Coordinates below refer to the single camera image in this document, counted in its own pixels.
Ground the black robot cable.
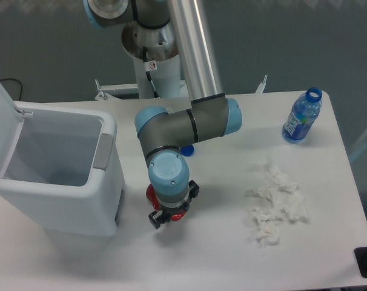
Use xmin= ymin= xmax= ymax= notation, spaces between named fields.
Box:
xmin=142 ymin=45 xmax=160 ymax=98

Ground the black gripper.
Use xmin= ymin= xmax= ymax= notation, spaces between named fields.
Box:
xmin=148 ymin=180 xmax=200 ymax=229

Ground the white trash bin lid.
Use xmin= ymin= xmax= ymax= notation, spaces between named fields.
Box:
xmin=0 ymin=83 xmax=24 ymax=177

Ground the white trash bin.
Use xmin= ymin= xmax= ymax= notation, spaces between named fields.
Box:
xmin=0 ymin=102 xmax=125 ymax=236

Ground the blue bottle cap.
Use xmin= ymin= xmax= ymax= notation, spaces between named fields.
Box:
xmin=180 ymin=144 xmax=195 ymax=157

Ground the black floor cable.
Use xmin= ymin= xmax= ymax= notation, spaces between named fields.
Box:
xmin=0 ymin=78 xmax=23 ymax=101

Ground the white table frame bracket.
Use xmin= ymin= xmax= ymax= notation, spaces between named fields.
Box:
xmin=94 ymin=75 xmax=268 ymax=101

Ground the crumpled white tissue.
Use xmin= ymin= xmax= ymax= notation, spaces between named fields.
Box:
xmin=246 ymin=163 xmax=308 ymax=224
xmin=250 ymin=207 xmax=282 ymax=247

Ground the crushed red can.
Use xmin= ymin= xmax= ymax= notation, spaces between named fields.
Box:
xmin=146 ymin=184 xmax=186 ymax=221

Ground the crumpled white tissue upper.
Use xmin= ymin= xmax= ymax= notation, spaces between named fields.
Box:
xmin=246 ymin=163 xmax=308 ymax=224

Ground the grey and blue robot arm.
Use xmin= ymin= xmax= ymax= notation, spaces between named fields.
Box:
xmin=84 ymin=1 xmax=242 ymax=228

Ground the crumpled white tissue lower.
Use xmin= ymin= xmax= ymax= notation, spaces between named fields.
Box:
xmin=250 ymin=207 xmax=282 ymax=247

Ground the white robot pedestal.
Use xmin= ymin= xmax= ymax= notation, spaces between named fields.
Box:
xmin=121 ymin=21 xmax=181 ymax=99

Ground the blue plastic bottle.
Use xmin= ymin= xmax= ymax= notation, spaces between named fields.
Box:
xmin=282 ymin=87 xmax=322 ymax=144

